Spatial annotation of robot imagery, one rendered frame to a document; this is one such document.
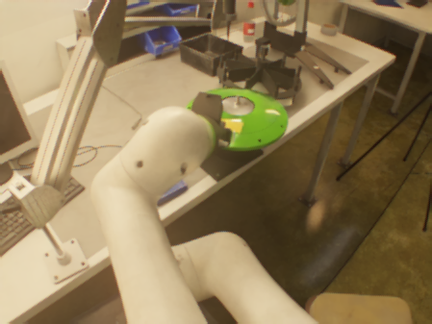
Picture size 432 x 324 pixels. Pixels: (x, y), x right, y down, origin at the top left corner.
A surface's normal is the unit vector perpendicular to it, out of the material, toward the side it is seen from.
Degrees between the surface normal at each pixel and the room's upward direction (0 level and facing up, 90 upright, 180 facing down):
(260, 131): 23
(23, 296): 0
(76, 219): 0
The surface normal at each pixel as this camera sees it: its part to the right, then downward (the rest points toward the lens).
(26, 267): 0.02, -0.73
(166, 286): 0.34, -0.77
